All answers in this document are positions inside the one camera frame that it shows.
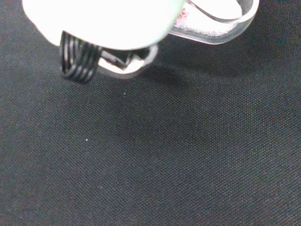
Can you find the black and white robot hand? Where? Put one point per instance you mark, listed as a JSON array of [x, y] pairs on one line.
[[105, 21]]

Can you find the black bench cloth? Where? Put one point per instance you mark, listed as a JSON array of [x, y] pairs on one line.
[[164, 153]]

